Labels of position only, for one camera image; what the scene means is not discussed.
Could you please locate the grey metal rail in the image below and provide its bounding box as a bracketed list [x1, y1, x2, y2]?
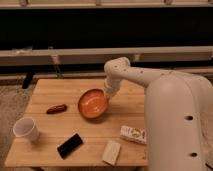
[0, 46, 213, 66]

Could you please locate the black rectangular device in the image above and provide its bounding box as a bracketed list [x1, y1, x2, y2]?
[57, 134, 83, 159]

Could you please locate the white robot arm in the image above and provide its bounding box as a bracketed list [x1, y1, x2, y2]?
[104, 57, 213, 171]

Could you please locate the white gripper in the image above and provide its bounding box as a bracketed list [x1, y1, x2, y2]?
[104, 80, 120, 99]

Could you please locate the white rectangular block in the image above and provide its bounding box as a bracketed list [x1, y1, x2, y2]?
[102, 140, 121, 165]

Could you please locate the orange ceramic bowl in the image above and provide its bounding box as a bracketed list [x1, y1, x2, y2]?
[78, 89, 108, 119]

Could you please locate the white printed snack packet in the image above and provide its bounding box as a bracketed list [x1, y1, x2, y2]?
[120, 125, 146, 144]

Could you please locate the brown sausage-shaped object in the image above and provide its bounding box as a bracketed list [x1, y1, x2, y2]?
[46, 104, 67, 114]

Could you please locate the white paper cup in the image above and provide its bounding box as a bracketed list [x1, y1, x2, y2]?
[13, 117, 39, 142]

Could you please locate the wooden table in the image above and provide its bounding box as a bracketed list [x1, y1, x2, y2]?
[5, 79, 147, 167]

